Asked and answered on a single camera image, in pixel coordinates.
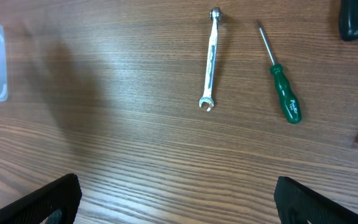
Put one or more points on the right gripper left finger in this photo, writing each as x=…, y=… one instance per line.
x=60, y=197

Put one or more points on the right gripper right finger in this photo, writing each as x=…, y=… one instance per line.
x=298, y=204

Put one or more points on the green handled screwdriver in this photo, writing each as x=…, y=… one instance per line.
x=288, y=101

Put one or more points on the black red handled screwdriver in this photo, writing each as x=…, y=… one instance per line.
x=348, y=20

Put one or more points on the silver combination wrench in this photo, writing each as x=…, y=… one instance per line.
x=215, y=15

